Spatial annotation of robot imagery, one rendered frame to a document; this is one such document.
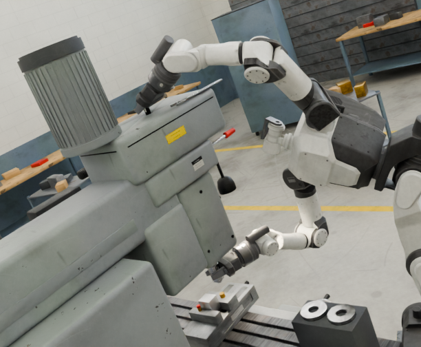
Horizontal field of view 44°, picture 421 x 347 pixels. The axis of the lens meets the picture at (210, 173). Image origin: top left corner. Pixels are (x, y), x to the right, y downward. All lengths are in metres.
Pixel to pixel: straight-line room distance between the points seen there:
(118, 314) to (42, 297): 0.21
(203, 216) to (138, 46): 8.59
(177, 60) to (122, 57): 8.39
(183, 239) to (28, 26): 7.68
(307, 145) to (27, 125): 7.29
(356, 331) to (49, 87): 1.16
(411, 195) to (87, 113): 1.11
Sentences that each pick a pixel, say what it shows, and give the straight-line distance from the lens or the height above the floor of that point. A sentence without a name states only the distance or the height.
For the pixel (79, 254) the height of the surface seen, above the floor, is 1.66.
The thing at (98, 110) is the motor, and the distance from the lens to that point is 1.59.
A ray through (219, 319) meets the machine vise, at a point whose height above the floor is 1.03.
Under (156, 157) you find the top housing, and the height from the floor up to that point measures 1.78.
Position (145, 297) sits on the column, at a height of 1.48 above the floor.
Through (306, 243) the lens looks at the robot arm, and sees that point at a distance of 2.21.
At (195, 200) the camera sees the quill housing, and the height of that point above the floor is 1.57.
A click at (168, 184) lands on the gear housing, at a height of 1.68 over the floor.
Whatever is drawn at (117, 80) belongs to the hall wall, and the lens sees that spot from 9.84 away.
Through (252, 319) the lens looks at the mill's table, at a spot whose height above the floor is 0.95.
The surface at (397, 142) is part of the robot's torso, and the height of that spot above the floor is 1.51.
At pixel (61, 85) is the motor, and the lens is 1.57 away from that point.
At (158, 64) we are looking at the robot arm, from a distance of 1.70.
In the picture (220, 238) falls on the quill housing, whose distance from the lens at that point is 1.89.
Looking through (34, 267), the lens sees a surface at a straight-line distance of 1.47.
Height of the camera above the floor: 2.16
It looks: 17 degrees down
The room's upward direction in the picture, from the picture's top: 22 degrees counter-clockwise
